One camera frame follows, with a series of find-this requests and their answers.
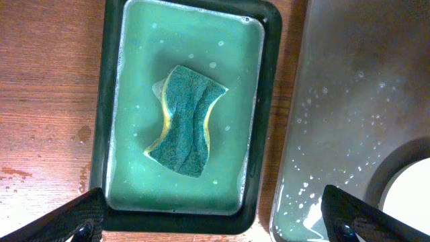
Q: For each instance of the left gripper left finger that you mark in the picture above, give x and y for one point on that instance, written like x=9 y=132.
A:
x=81 y=219

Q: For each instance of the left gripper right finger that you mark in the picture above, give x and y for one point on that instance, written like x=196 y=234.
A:
x=347 y=218

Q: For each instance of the white plate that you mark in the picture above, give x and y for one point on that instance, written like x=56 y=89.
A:
x=406 y=196

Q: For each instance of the green yellow sponge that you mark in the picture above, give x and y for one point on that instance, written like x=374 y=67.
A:
x=187 y=99

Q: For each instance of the dark grey serving tray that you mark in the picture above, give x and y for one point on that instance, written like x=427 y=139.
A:
x=360 y=108

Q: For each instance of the green water tray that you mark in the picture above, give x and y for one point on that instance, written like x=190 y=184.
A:
x=236 y=44

